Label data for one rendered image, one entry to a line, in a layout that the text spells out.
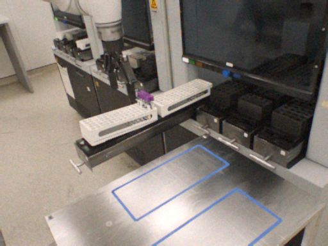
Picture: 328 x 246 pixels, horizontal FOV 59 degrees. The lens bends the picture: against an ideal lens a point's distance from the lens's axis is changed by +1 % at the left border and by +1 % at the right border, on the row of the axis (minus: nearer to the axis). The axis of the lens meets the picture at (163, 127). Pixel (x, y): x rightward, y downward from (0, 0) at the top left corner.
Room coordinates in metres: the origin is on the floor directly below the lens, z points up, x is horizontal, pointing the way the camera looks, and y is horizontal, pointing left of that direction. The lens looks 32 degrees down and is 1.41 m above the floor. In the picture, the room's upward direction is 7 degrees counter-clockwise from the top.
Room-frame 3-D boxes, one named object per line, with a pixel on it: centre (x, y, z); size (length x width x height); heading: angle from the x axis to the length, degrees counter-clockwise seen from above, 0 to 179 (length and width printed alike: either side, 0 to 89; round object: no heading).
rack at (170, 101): (1.16, -0.10, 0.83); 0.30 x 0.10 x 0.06; 124
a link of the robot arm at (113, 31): (1.01, 0.14, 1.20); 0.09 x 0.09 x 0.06
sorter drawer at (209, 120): (1.22, -0.45, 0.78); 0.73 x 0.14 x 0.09; 124
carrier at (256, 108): (0.96, -0.34, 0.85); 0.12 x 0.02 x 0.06; 33
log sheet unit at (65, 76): (2.62, 0.88, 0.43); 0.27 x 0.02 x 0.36; 34
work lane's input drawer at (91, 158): (1.06, 0.05, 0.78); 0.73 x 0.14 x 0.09; 124
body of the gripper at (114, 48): (1.01, 0.14, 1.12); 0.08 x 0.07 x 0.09; 34
